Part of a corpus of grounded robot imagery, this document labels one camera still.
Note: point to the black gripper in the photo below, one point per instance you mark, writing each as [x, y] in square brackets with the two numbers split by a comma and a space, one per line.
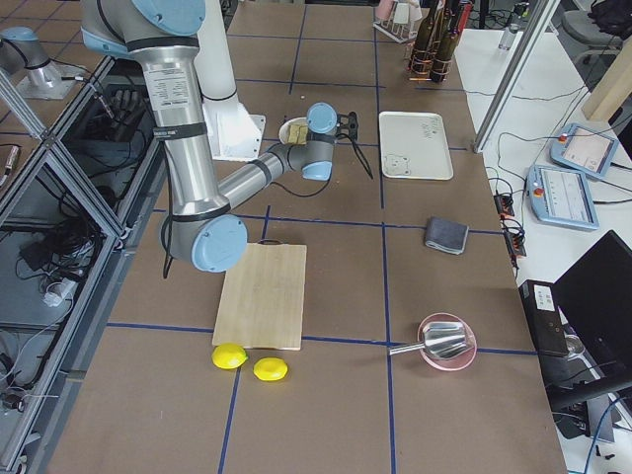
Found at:
[299, 139]

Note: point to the bread slice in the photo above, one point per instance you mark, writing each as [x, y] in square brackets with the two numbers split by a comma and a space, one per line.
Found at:
[297, 134]

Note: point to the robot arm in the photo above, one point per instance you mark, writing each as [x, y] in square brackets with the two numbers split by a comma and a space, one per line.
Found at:
[22, 52]
[182, 49]

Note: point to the cream bear tray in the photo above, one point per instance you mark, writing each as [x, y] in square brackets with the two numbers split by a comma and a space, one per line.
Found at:
[414, 146]

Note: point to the white round plate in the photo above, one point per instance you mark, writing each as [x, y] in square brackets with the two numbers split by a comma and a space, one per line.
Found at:
[283, 131]

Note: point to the dark green wine bottle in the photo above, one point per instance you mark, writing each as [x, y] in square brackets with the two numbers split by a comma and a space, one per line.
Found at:
[456, 17]
[426, 32]

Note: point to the light pink cup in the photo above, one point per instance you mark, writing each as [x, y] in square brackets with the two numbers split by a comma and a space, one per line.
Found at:
[384, 9]

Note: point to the grey folded cloth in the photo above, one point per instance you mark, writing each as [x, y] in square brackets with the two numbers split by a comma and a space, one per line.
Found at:
[446, 236]

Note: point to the wooden cutting board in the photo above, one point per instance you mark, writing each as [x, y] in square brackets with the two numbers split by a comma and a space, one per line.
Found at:
[261, 303]

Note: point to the blue teach pendant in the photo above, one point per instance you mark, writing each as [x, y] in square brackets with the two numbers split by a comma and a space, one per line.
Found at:
[561, 197]
[584, 149]

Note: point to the metal scoop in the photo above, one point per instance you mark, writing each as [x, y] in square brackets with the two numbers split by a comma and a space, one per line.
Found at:
[442, 340]

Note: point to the yellow lemon half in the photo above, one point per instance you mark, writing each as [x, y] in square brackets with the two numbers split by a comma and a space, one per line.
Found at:
[270, 369]

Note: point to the whole yellow lemon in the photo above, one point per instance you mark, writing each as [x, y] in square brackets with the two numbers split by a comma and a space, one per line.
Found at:
[228, 356]

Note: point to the pink bowl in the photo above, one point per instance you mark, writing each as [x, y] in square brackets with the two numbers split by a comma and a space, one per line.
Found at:
[456, 363]

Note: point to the black monitor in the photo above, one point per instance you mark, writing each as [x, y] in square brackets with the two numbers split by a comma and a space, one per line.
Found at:
[594, 295]

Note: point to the copper wire bottle rack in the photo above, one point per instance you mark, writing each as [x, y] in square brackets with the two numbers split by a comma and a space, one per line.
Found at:
[423, 65]

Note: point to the white wire cup rack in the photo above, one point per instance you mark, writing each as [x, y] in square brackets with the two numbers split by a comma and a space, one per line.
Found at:
[404, 21]

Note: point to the aluminium frame post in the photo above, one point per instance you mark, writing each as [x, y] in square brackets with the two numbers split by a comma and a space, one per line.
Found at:
[535, 28]

